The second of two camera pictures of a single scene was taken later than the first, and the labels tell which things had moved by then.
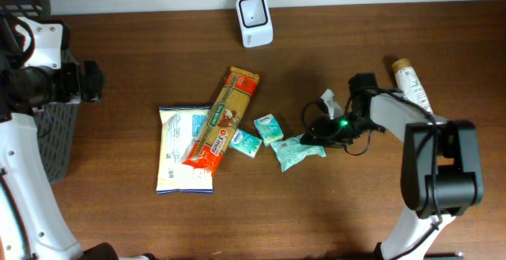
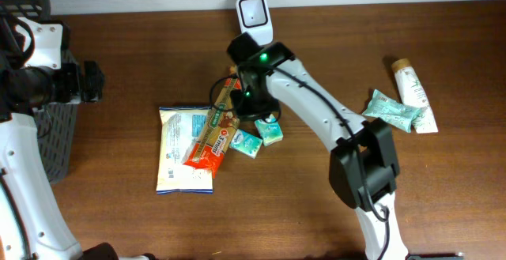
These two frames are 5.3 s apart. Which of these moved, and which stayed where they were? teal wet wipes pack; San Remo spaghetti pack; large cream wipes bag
Moved: teal wet wipes pack
Stayed: large cream wipes bag; San Remo spaghetti pack
